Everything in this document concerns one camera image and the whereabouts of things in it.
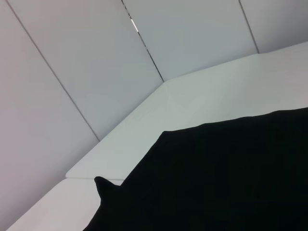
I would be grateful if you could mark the black shirt with FREE print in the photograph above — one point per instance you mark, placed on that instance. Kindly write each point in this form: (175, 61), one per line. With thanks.
(216, 180)

